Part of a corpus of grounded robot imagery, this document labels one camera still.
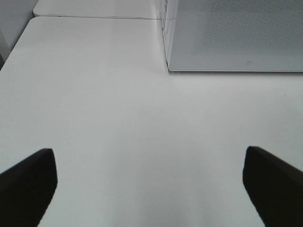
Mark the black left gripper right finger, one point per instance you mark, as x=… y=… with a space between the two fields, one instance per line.
x=274 y=187

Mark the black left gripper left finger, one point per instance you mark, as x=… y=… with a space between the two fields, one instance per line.
x=27 y=188

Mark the white microwave door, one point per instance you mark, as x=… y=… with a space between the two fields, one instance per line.
x=236 y=35

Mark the white microwave oven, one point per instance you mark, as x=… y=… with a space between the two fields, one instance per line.
x=236 y=35

